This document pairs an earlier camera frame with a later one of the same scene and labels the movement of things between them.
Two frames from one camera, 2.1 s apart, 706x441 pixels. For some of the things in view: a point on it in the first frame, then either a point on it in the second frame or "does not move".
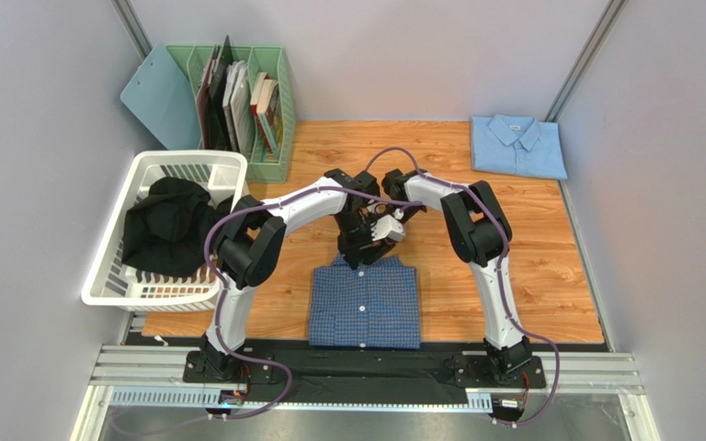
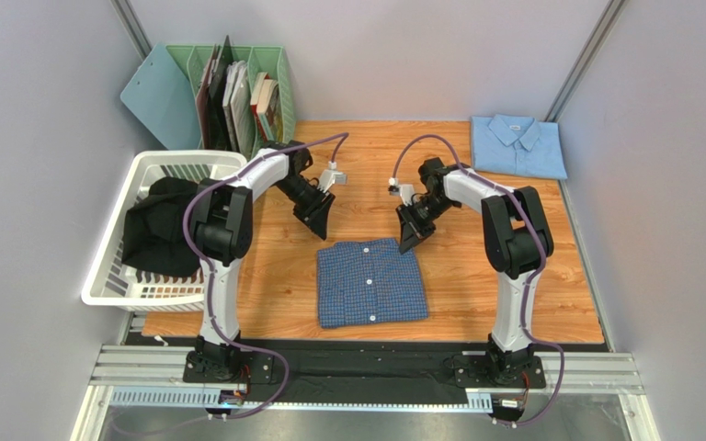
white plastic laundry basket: x=112 y=285 does not move
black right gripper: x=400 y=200 to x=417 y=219
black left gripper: x=354 y=253 to x=316 y=213
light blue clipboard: x=163 y=98 does not move
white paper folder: x=238 y=109 does not move
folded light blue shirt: x=518 y=145 does not move
